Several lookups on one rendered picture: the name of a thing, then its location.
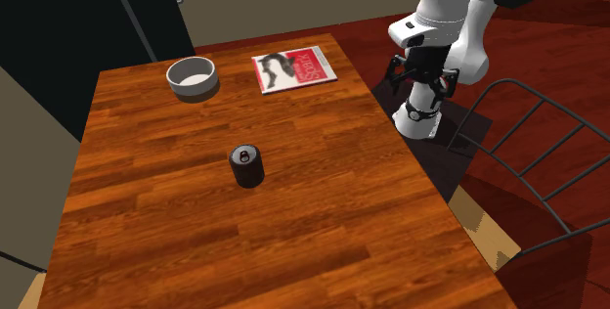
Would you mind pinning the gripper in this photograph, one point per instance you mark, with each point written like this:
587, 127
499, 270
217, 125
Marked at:
428, 62

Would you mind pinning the red and white book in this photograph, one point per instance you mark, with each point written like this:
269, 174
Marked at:
300, 70

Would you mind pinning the black drink can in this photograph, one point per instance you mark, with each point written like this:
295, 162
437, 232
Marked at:
247, 169

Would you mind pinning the wooden table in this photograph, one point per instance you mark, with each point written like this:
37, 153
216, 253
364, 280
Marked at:
295, 231

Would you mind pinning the white round bowl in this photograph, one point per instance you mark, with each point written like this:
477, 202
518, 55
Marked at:
191, 79

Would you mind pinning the black refrigerator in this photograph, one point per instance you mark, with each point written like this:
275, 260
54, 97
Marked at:
71, 36

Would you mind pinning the black metal frame chair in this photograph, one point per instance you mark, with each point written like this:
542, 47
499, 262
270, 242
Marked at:
526, 170

